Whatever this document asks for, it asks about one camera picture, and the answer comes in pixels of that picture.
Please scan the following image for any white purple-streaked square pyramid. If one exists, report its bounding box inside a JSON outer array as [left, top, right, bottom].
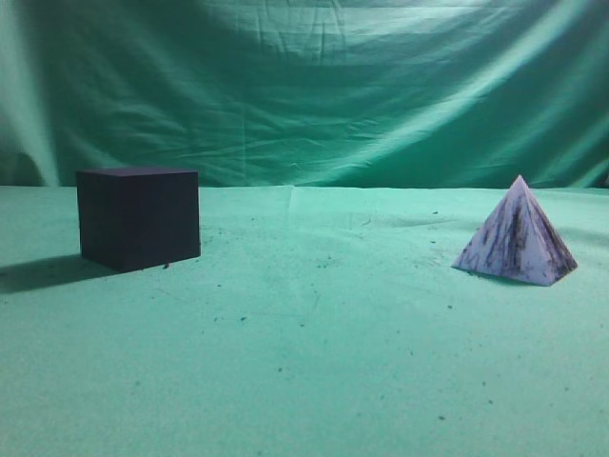
[[452, 176, 578, 287]]

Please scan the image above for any green table cloth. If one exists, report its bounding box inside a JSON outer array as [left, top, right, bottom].
[[1, 187, 608, 456]]

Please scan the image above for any dark navy cube block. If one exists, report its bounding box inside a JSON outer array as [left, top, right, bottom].
[[75, 167, 202, 272]]

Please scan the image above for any green backdrop cloth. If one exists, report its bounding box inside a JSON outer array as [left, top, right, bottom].
[[1, 1, 608, 189]]

